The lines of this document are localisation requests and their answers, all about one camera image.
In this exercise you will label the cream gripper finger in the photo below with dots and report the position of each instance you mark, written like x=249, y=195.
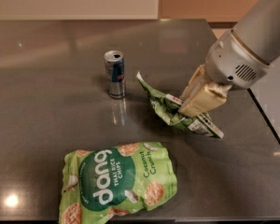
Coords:
x=195, y=85
x=211, y=97

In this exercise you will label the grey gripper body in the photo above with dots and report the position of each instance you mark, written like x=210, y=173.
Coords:
x=231, y=60

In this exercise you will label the green jalapeno kettle chip bag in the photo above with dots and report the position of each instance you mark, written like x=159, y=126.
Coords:
x=166, y=107

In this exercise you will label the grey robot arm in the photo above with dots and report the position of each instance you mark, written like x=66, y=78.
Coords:
x=259, y=29

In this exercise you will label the green dang rice chip bag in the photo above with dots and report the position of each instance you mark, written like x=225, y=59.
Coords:
x=116, y=181

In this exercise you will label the grey side table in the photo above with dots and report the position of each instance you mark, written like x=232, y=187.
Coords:
x=267, y=95

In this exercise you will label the blue silver energy drink can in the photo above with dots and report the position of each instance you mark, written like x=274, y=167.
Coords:
x=115, y=73

